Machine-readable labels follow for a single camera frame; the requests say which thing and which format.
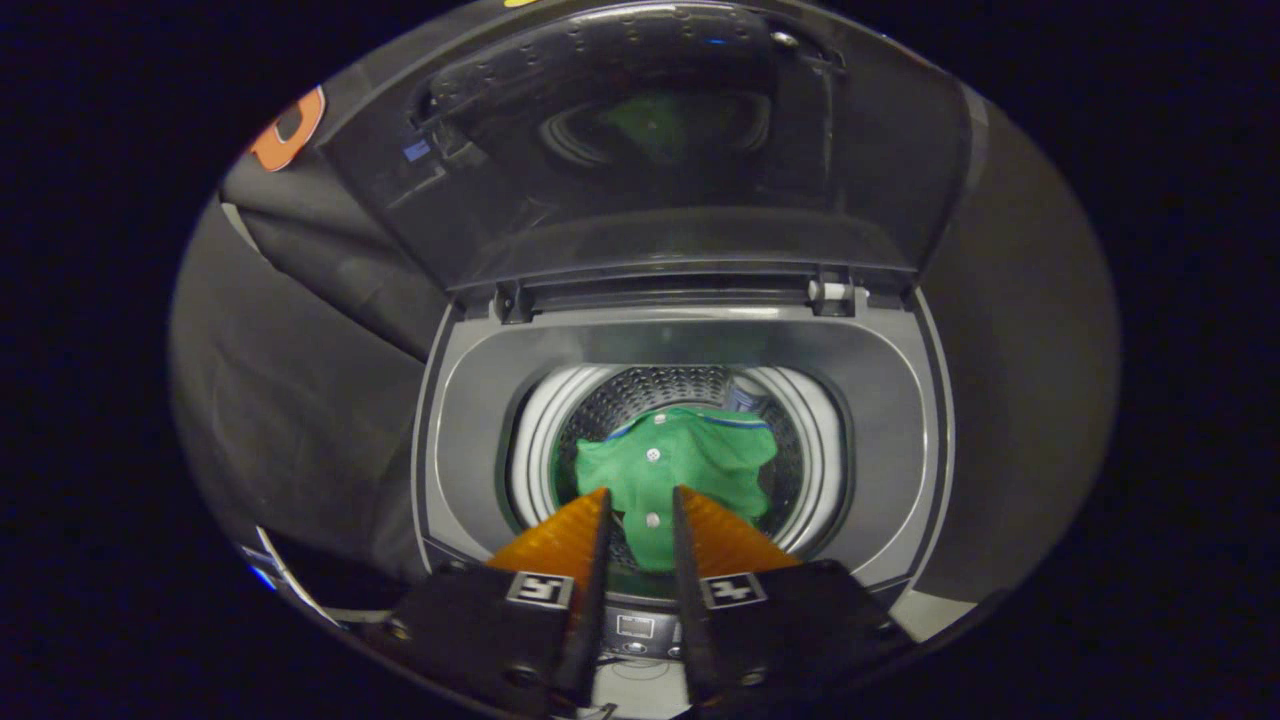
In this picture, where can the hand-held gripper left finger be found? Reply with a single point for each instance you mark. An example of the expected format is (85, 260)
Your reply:
(595, 600)

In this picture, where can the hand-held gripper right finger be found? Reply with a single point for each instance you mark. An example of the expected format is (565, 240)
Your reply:
(692, 600)

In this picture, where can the green polo shirt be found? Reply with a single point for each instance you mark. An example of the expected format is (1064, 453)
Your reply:
(700, 460)

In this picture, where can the grey washing machine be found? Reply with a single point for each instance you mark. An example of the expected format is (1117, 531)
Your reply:
(880, 400)

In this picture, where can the dark washing machine lid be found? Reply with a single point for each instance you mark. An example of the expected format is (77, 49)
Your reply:
(880, 150)

